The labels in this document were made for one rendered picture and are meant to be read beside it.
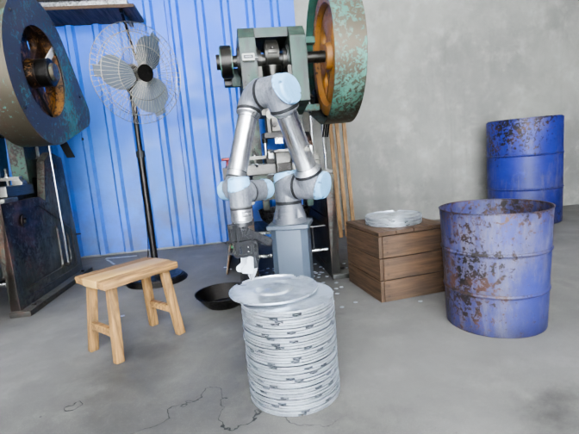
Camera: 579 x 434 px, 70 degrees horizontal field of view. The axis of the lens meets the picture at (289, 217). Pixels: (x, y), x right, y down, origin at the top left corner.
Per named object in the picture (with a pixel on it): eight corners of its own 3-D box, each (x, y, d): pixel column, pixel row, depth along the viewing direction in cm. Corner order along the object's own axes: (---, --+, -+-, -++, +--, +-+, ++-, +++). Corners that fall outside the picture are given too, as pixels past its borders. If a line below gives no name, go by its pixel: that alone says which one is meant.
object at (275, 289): (333, 281, 140) (333, 278, 140) (285, 312, 116) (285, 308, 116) (264, 273, 156) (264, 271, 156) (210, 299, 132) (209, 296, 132)
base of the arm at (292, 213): (304, 224, 179) (302, 201, 177) (270, 226, 181) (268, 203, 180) (308, 218, 194) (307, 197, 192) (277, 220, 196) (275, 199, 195)
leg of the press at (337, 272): (351, 277, 246) (341, 122, 233) (332, 280, 245) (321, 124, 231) (319, 245, 337) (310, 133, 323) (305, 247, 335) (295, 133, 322)
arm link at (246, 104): (234, 77, 164) (209, 196, 155) (255, 71, 157) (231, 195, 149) (253, 90, 173) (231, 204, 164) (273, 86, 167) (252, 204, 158)
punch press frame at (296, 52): (328, 251, 249) (312, 14, 229) (257, 259, 244) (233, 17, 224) (305, 229, 327) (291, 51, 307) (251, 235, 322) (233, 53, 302)
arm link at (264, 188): (252, 178, 158) (232, 181, 149) (276, 177, 151) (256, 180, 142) (254, 199, 159) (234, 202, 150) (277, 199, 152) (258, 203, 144)
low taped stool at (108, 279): (156, 322, 203) (146, 256, 198) (187, 332, 188) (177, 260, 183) (86, 352, 176) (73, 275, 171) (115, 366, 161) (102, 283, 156)
